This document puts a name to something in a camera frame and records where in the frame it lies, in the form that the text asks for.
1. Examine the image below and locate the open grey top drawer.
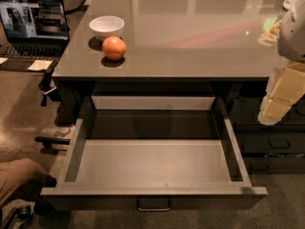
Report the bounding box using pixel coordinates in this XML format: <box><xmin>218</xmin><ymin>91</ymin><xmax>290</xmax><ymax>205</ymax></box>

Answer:
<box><xmin>42</xmin><ymin>96</ymin><xmax>267</xmax><ymax>210</ymax></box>

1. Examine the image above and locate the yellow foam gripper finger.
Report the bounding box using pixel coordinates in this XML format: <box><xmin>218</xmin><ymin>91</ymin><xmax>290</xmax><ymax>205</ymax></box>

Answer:
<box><xmin>257</xmin><ymin>62</ymin><xmax>305</xmax><ymax>125</ymax></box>

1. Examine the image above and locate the white ceramic bowl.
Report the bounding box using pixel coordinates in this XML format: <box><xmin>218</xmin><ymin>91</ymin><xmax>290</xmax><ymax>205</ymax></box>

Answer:
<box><xmin>90</xmin><ymin>15</ymin><xmax>125</xmax><ymax>41</ymax></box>

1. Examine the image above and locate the black office chair base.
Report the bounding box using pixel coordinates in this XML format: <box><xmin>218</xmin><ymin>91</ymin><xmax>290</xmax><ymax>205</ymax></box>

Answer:
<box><xmin>34</xmin><ymin>64</ymin><xmax>72</xmax><ymax>152</ymax></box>

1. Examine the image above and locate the dark lower drawer cabinet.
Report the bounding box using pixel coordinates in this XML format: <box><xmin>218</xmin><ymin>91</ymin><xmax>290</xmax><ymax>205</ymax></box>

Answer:
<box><xmin>227</xmin><ymin>81</ymin><xmax>305</xmax><ymax>174</ymax></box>

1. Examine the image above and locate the white paper note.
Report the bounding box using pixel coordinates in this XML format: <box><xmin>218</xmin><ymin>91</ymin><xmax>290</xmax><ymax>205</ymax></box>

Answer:
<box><xmin>28</xmin><ymin>60</ymin><xmax>51</xmax><ymax>72</ymax></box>

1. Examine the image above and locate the open black laptop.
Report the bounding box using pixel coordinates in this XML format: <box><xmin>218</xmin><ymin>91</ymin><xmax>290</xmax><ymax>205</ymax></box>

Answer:
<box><xmin>0</xmin><ymin>0</ymin><xmax>70</xmax><ymax>72</ymax></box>

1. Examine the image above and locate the person's brown trouser leg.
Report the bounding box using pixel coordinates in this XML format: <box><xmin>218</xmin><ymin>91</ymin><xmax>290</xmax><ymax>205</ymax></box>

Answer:
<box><xmin>0</xmin><ymin>158</ymin><xmax>57</xmax><ymax>208</ymax></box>

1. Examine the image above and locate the orange fruit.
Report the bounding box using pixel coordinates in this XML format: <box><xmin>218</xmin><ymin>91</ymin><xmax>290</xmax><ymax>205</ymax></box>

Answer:
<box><xmin>102</xmin><ymin>36</ymin><xmax>127</xmax><ymax>61</ymax></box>

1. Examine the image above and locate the metal drawer handle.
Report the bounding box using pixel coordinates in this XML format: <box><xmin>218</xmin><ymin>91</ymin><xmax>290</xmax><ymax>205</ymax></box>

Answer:
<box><xmin>136</xmin><ymin>198</ymin><xmax>171</xmax><ymax>212</ymax></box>

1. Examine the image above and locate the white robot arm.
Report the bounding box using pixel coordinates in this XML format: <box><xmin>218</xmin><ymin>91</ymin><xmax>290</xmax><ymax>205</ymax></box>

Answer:
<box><xmin>257</xmin><ymin>0</ymin><xmax>305</xmax><ymax>126</ymax></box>

